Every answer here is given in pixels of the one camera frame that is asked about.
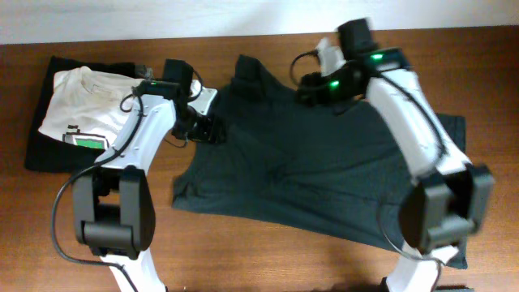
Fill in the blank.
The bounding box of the dark green t-shirt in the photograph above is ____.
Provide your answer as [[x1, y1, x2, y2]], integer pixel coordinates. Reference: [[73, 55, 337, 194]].
[[170, 54, 469, 270]]

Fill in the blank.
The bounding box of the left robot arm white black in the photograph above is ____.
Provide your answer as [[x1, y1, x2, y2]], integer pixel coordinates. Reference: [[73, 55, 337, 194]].
[[71, 59, 225, 291]]

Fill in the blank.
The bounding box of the folded white t-shirt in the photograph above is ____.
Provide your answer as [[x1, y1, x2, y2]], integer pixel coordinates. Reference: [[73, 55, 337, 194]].
[[38, 66, 141, 150]]

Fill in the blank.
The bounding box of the folded black garment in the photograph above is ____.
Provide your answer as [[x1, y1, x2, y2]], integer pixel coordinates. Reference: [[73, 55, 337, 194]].
[[24, 56, 136, 173]]

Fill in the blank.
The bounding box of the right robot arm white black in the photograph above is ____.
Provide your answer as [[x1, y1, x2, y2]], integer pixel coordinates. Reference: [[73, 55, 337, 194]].
[[294, 18, 495, 291]]

